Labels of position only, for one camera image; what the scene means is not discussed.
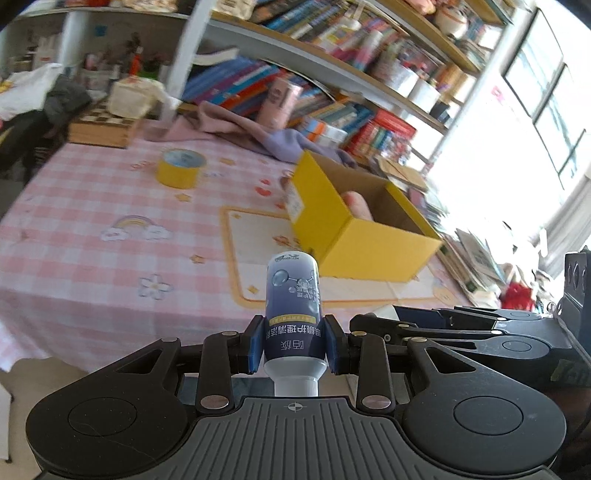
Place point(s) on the row of colourful thin books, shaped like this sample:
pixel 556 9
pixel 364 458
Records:
pixel 332 27

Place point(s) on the blue labelled bottle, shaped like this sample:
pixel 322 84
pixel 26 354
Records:
pixel 293 300

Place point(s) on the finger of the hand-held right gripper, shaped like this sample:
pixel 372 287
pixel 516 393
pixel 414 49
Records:
pixel 461 316
pixel 429 334

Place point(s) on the black box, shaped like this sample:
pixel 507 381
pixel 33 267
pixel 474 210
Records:
pixel 439 110

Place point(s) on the row of blue and mixed books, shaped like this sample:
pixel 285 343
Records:
pixel 231 83

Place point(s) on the cream fabric pouch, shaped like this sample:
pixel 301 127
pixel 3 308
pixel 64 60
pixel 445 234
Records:
pixel 131 97

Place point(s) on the white plastic bag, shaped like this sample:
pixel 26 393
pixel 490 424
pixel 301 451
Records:
pixel 25 87

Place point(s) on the grey curtain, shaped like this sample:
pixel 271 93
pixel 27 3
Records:
pixel 570 230

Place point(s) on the pink checkered tablecloth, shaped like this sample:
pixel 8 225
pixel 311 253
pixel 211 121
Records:
pixel 92 277

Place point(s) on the white ceramic jar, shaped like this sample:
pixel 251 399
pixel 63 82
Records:
pixel 450 19

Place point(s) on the red boxed book set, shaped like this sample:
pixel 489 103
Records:
pixel 383 134

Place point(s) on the yellow cardboard box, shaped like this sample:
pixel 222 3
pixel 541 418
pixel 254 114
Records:
pixel 369 249

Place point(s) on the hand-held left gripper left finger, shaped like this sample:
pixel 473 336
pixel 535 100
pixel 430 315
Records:
pixel 253 346

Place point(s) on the clutter of small desk supplies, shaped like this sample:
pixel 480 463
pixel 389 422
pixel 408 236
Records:
pixel 120 62

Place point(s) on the narrow framed picture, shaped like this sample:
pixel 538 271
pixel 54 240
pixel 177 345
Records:
pixel 572 152

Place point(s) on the black clothing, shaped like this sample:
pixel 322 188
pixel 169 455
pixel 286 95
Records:
pixel 41 124

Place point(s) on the pink printed tube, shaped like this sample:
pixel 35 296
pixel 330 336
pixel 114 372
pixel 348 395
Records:
pixel 279 104

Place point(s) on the pink cloth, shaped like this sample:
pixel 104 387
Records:
pixel 217 122

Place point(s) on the pile of books and papers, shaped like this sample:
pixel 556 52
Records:
pixel 471 258

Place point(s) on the pink plush toy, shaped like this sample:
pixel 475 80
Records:
pixel 359 205

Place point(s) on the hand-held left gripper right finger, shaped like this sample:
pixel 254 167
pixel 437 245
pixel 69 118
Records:
pixel 333 346

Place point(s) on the orange and blue small box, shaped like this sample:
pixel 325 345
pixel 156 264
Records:
pixel 325 131

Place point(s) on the white and wood bookshelf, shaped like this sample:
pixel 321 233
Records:
pixel 194 37

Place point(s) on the yellow tape roll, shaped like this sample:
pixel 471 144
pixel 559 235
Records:
pixel 180 173

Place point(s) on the chessboard box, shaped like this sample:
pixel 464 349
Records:
pixel 104 127

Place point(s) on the brown kraft notebook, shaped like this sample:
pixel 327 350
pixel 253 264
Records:
pixel 399 171

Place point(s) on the large framed picture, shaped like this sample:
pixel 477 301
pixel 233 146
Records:
pixel 531 60
pixel 554 108

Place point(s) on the red cloth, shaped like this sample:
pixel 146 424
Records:
pixel 517 296

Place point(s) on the pink and white bottle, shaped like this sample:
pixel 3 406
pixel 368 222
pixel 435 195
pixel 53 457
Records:
pixel 368 48

